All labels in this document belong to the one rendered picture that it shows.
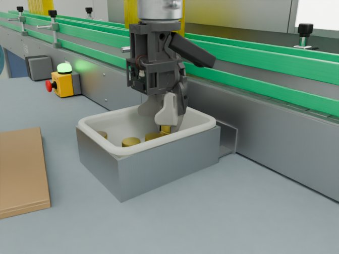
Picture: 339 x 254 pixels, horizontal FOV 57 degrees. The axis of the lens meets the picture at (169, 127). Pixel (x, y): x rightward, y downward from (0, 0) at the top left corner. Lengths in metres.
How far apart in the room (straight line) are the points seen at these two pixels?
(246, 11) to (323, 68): 0.35
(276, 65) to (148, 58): 0.23
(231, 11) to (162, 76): 0.39
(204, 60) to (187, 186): 0.24
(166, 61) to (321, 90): 0.26
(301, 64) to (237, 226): 0.28
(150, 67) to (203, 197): 0.23
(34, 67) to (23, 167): 0.73
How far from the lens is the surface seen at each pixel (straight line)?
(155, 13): 0.52
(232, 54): 0.65
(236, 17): 0.86
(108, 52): 0.90
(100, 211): 0.51
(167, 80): 0.55
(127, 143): 0.57
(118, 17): 1.43
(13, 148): 0.71
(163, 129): 0.61
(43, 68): 1.32
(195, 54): 0.59
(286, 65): 0.58
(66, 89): 1.06
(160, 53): 0.55
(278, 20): 0.79
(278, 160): 0.61
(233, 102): 0.65
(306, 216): 0.54
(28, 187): 0.57
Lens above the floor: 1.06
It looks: 23 degrees down
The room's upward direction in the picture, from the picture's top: straight up
